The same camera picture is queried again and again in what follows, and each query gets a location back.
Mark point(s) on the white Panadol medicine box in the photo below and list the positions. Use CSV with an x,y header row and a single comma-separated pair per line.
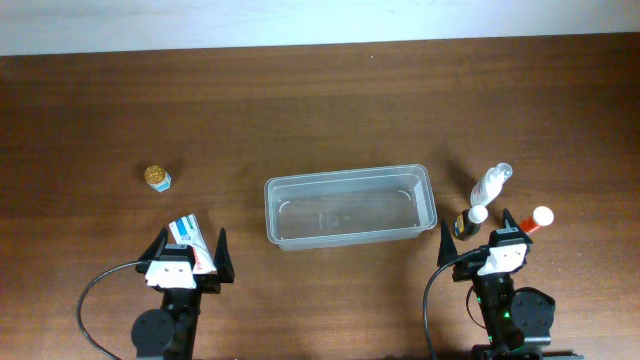
x,y
186,231

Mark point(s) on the clear plastic container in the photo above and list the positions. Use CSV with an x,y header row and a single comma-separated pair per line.
x,y
349,207

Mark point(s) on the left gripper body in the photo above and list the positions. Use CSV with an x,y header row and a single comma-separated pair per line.
x,y
207,282

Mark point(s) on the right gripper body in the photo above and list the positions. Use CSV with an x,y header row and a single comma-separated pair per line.
x,y
468,270

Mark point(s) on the orange bottle white cap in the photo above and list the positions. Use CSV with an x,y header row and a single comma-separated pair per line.
x,y
541,216

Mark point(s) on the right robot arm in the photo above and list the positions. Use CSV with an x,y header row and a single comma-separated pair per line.
x,y
517,321

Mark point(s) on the white spray bottle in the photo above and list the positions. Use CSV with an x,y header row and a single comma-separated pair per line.
x,y
490,185

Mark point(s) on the dark bottle white cap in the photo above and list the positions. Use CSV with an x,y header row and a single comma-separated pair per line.
x,y
469,222

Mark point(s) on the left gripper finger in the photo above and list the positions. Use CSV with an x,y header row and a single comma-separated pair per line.
x,y
152,252
222,259

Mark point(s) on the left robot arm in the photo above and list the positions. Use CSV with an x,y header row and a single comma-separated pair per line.
x,y
169,331

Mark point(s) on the gold lid balm jar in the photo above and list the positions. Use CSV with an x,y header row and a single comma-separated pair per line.
x,y
157,178

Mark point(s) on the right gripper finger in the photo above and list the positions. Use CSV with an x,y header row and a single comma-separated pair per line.
x,y
447,249
509,223

